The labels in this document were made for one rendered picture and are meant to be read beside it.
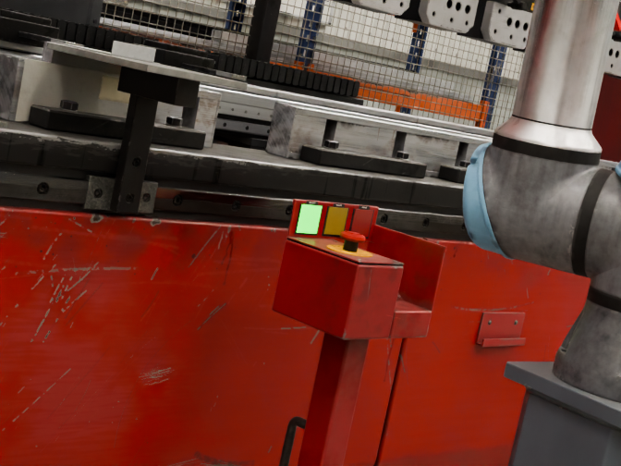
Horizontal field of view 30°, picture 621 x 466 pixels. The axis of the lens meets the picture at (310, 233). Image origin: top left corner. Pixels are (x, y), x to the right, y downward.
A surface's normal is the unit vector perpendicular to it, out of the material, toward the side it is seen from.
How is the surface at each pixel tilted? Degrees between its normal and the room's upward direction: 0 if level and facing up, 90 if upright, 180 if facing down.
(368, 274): 90
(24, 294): 90
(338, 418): 90
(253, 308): 90
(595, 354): 72
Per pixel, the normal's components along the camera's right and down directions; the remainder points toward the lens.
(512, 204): -0.47, 0.09
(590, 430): -0.78, -0.07
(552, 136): 0.00, -0.56
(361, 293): 0.70, 0.23
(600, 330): -0.70, -0.37
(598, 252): -0.51, 0.44
